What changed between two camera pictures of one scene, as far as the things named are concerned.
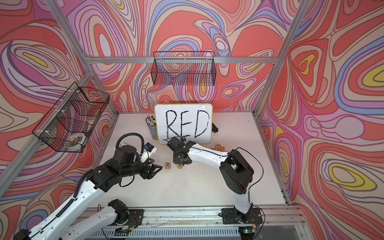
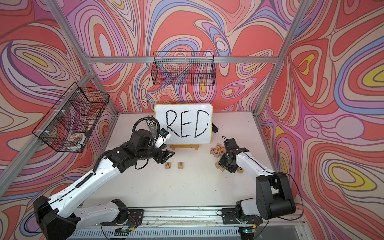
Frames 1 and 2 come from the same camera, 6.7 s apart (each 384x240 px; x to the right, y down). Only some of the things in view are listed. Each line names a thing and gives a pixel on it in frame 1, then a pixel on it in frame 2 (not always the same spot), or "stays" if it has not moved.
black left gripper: (146, 174) -> (160, 159)
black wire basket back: (183, 68) stays
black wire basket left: (67, 126) stays
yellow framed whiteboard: (192, 122) stays
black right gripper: (175, 160) -> (222, 162)
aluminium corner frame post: (302, 8) stays
